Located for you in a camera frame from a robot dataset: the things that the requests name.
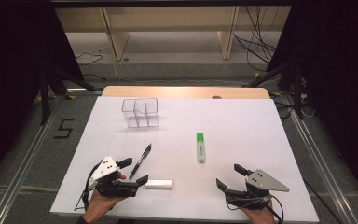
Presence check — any thin black floor cable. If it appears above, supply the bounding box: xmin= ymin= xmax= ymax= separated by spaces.
xmin=75 ymin=51 xmax=104 ymax=66
xmin=82 ymin=73 xmax=107 ymax=82

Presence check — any green highlighter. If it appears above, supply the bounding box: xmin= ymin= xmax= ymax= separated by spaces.
xmin=196 ymin=132 xmax=206 ymax=164

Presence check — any hanging black cable bundle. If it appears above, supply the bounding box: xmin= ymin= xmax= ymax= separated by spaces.
xmin=233 ymin=5 xmax=281 ymax=73

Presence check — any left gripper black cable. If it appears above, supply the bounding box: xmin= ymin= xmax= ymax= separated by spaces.
xmin=74 ymin=161 xmax=104 ymax=213

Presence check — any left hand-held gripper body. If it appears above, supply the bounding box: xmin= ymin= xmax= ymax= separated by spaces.
xmin=88 ymin=155 xmax=140 ymax=199

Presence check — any black pen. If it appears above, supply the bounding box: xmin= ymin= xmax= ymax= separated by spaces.
xmin=128 ymin=143 xmax=153 ymax=181

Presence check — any black tripod stand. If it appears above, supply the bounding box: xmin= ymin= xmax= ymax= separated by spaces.
xmin=241 ymin=60 xmax=306 ymax=120
xmin=38 ymin=66 xmax=102 ymax=125

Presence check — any black curtain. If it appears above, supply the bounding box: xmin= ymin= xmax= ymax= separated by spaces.
xmin=0 ymin=0 xmax=85 ymax=190
xmin=267 ymin=0 xmax=358 ymax=200

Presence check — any clear plastic pen organizer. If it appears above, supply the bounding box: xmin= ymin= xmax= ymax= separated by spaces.
xmin=120 ymin=97 xmax=160 ymax=129

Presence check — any person's left hand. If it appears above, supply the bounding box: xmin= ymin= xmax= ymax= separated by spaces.
xmin=83 ymin=172 xmax=128 ymax=224

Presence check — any black metal frame bar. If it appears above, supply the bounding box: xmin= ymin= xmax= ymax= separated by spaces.
xmin=49 ymin=0 xmax=293 ymax=8

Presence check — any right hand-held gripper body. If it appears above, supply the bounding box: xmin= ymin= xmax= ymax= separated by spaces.
xmin=224 ymin=168 xmax=291 ymax=211

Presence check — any aluminium floor rail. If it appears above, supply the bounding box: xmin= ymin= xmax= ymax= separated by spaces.
xmin=0 ymin=96 xmax=66 ymax=224
xmin=281 ymin=92 xmax=358 ymax=224

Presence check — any wooden table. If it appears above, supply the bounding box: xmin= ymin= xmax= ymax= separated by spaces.
xmin=101 ymin=86 xmax=271 ymax=101

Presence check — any white cylindrical stick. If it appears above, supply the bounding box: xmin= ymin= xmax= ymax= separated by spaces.
xmin=144 ymin=178 xmax=174 ymax=190

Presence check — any white table sheet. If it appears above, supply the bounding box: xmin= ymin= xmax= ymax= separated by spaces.
xmin=49 ymin=95 xmax=321 ymax=224

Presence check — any person's right hand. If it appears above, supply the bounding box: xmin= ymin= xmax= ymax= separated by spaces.
xmin=241 ymin=200 xmax=276 ymax=224

